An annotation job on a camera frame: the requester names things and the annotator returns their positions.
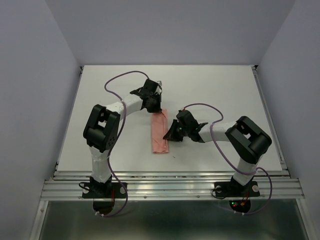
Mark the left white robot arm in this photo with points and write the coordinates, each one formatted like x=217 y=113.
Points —
x=102 y=131

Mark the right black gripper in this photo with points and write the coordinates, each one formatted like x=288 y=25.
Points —
x=171 y=135

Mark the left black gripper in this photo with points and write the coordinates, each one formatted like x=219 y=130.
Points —
x=157 y=109

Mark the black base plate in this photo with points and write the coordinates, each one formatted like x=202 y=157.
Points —
x=232 y=189
x=110 y=190

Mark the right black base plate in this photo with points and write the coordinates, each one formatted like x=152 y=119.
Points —
x=232 y=189

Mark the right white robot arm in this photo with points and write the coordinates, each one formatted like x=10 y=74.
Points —
x=247 y=138

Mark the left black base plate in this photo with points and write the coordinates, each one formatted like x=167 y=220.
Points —
x=110 y=190

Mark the pink satin napkin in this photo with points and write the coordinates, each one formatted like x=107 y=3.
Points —
x=159 y=128

